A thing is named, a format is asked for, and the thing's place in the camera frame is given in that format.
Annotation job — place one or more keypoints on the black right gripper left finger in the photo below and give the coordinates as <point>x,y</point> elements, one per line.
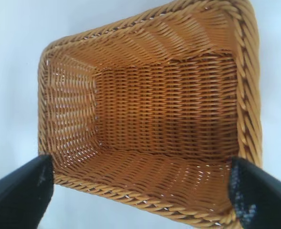
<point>16,200</point>

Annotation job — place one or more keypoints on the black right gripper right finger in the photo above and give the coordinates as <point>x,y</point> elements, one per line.
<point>266,202</point>

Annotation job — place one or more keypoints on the woven wicker basket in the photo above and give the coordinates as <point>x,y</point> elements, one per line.
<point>154,107</point>

